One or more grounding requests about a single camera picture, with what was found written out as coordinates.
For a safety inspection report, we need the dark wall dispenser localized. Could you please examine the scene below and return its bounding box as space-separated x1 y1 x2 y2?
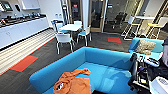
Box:
13 3 21 12

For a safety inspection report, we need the white chair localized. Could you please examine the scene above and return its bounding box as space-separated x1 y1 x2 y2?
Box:
49 18 65 35
76 25 92 47
72 19 84 27
54 32 76 56

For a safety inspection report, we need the red door sign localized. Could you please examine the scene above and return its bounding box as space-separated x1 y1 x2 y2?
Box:
71 2 80 10

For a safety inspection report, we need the large blue sofa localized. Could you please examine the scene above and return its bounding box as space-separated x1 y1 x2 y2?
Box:
28 46 138 94

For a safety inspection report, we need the dark office chair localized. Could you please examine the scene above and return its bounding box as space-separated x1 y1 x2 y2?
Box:
111 11 130 30

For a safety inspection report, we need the white bar stool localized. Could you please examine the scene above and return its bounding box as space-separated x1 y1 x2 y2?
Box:
120 15 139 41

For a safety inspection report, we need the white box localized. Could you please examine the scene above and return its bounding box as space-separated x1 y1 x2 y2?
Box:
148 75 168 94

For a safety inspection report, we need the yellow bar stool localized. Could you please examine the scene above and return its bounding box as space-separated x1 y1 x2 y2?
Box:
145 21 168 40

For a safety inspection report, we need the small blue sofa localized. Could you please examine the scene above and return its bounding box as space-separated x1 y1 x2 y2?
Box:
128 36 167 58

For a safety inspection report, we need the dark glass door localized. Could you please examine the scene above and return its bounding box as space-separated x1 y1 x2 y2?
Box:
67 0 84 24

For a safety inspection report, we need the white wall cabinet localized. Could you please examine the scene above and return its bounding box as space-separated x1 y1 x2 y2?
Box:
18 0 42 11

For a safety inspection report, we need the orange hoodie with white print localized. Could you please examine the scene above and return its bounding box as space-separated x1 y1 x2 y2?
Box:
52 68 93 94

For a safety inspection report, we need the patterned grey cushion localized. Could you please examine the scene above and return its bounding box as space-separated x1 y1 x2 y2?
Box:
134 39 158 56

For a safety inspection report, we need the black equipment cart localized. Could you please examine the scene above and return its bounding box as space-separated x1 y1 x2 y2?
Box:
127 52 168 94

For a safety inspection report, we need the black and white controller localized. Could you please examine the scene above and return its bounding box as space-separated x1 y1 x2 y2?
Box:
144 56 161 68

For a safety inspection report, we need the white high table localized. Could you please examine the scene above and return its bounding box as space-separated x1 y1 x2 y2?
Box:
133 14 157 39

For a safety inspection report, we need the white kitchen counter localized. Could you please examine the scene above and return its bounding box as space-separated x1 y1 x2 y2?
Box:
0 13 51 50

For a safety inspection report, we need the white wall plate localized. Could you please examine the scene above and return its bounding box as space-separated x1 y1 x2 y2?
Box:
57 12 62 19
54 12 59 19

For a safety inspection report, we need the white square table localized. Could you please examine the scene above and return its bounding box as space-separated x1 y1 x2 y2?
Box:
58 22 84 35

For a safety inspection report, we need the wood framed glass door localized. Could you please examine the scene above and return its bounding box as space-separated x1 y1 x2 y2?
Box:
88 0 109 34

